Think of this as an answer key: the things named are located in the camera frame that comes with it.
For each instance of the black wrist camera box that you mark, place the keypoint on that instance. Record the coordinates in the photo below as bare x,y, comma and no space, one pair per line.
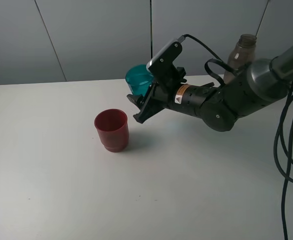
161,65

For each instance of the red plastic cup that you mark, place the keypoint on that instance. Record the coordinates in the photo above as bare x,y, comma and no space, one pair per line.
112,128

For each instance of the teal transparent plastic cup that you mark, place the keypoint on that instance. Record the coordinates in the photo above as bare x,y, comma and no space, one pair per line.
139,79

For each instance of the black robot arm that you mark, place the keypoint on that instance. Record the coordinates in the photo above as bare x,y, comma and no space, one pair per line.
254,86

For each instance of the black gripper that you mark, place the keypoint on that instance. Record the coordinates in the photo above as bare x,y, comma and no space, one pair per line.
159,96

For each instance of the smoky transparent water bottle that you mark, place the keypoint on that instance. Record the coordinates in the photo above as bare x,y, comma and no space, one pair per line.
243,53

